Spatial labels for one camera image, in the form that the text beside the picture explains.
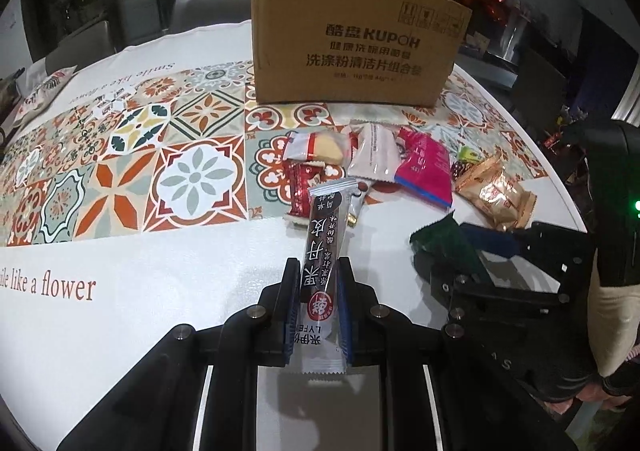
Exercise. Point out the dark green snack packet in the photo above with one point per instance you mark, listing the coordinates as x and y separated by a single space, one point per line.
442 238

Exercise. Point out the white coconut snack packet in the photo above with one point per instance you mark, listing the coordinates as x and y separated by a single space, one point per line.
357 200

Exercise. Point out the magenta snack packet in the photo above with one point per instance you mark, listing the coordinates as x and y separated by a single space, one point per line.
425 169

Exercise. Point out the person's right hand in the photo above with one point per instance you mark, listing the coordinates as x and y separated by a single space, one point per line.
613 333

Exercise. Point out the brown cardboard box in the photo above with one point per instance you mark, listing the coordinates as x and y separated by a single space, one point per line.
355 51

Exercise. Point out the small green candy packet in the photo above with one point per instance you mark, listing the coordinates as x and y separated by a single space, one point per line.
468 155

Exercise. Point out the clear packet yellow cake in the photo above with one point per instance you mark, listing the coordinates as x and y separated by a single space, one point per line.
322 146

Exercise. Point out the dark brown snack bar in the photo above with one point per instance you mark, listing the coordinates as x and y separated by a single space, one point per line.
316 338

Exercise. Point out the dark red candy packet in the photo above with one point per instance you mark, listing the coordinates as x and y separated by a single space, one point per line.
460 167

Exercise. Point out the gold brown snack packet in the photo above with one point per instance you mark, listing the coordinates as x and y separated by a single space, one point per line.
497 195

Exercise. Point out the white beige snack packet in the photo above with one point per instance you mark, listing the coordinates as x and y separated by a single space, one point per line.
377 156

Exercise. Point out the patterned tile table runner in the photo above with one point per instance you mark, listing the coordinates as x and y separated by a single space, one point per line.
194 148

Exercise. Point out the red snack packet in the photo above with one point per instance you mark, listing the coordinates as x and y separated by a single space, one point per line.
301 178

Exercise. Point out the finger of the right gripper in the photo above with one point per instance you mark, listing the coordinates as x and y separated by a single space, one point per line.
437 271
503 244

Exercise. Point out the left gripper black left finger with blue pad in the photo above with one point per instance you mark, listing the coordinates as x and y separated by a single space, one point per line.
197 389

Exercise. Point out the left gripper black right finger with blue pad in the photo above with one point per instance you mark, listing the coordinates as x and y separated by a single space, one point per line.
439 389

